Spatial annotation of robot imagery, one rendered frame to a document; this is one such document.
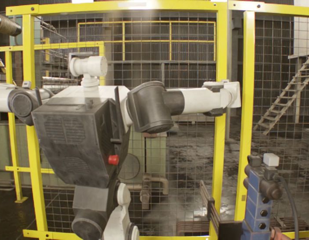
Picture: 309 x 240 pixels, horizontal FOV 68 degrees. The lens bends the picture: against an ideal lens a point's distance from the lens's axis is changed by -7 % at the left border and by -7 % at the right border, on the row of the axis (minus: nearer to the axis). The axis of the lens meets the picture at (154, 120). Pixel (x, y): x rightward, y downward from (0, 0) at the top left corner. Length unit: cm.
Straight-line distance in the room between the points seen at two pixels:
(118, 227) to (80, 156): 54
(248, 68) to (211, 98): 64
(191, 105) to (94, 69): 34
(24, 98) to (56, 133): 21
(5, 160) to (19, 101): 305
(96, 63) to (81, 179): 37
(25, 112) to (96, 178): 33
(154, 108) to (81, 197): 41
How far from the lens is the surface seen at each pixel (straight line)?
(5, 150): 387
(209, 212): 97
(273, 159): 74
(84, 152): 72
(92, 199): 90
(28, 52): 158
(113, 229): 121
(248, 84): 146
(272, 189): 66
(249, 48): 148
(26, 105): 88
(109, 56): 1195
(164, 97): 77
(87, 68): 81
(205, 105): 85
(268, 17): 1291
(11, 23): 311
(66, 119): 69
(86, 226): 89
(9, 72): 314
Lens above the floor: 137
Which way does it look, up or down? 8 degrees down
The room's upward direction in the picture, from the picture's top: straight up
